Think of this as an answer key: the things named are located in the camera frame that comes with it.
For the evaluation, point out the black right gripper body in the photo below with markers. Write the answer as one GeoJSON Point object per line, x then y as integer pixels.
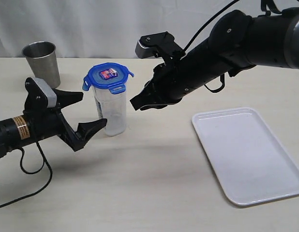
{"type": "Point", "coordinates": [171, 53]}

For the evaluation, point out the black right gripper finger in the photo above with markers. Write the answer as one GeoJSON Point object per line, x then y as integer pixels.
{"type": "Point", "coordinates": [144, 97]}
{"type": "Point", "coordinates": [152, 106]}

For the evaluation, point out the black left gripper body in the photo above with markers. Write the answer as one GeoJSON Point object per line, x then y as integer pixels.
{"type": "Point", "coordinates": [47, 122]}

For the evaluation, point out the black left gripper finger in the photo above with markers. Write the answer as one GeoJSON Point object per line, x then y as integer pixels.
{"type": "Point", "coordinates": [87, 130]}
{"type": "Point", "coordinates": [67, 98]}

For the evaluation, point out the clear plastic tall container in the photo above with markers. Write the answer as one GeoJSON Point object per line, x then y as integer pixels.
{"type": "Point", "coordinates": [113, 108]}

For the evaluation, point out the blue container lid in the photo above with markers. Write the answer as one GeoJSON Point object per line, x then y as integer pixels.
{"type": "Point", "coordinates": [108, 76]}

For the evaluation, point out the stainless steel cup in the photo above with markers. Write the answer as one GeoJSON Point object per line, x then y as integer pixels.
{"type": "Point", "coordinates": [42, 59]}

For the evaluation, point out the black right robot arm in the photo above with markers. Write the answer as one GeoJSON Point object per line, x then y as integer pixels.
{"type": "Point", "coordinates": [237, 42]}

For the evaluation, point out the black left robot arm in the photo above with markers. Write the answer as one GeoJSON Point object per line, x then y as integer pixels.
{"type": "Point", "coordinates": [15, 134]}

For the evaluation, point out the white backdrop curtain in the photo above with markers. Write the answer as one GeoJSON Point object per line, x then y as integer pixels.
{"type": "Point", "coordinates": [98, 28]}

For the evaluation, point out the white rectangular tray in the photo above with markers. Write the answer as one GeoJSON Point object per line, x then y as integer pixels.
{"type": "Point", "coordinates": [250, 163]}

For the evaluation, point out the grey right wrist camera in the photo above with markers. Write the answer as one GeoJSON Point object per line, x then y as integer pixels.
{"type": "Point", "coordinates": [142, 51]}

